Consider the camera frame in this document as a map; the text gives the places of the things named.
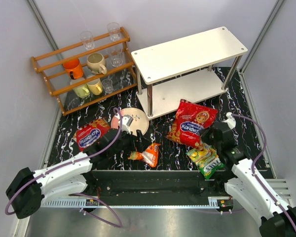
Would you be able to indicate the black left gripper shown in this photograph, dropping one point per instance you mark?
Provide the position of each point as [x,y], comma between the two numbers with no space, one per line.
[134,138]

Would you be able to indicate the clear glass top right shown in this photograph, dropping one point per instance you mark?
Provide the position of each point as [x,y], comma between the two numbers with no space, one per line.
[114,31]

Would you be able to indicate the beige mug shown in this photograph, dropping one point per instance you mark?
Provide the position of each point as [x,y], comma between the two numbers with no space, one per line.
[96,62]

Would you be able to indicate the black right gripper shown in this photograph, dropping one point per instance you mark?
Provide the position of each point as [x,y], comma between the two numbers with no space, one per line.
[206,135]

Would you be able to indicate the orange mug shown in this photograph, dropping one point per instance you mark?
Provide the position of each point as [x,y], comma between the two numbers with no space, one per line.
[74,69]

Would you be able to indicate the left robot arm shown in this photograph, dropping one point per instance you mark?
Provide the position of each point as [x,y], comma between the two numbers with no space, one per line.
[29,190]

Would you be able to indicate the yellow mug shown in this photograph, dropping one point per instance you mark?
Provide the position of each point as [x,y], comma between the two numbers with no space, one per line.
[95,86]

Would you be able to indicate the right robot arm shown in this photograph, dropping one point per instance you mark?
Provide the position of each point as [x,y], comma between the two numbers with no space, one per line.
[273,215]

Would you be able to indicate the orange candy bag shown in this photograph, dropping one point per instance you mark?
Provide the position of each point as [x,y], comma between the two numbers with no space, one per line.
[149,156]

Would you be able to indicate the clear glass shelf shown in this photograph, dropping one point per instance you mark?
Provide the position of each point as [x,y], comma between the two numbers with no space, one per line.
[115,56]
[107,86]

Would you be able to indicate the clear glass top left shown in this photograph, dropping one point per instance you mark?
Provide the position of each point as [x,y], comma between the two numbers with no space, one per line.
[87,40]

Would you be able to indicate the pink round plate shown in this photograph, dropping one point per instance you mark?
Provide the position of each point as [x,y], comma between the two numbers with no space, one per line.
[140,120]

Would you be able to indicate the yellow green Fox's bag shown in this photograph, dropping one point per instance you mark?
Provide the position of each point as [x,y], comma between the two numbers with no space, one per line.
[206,160]

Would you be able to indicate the red candy bag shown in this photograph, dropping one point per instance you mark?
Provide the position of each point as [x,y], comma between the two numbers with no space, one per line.
[190,120]
[88,134]

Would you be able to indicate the clear glass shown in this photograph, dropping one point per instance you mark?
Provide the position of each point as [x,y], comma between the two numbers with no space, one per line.
[114,31]
[87,40]

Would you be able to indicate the clear glass middle shelf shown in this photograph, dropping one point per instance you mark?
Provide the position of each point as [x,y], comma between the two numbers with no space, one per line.
[115,56]

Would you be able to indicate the light green mug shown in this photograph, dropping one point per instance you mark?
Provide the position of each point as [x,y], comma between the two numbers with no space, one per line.
[82,91]

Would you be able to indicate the wooden cup rack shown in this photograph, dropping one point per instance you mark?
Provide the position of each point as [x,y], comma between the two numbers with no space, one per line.
[60,85]

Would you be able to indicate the clear glass bottom shelf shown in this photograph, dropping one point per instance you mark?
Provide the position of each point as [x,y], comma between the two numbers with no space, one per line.
[107,86]

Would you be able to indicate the white two-tier shelf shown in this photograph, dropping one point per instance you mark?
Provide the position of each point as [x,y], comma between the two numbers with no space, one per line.
[195,68]

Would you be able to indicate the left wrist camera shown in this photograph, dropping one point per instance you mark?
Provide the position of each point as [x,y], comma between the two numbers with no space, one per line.
[125,123]

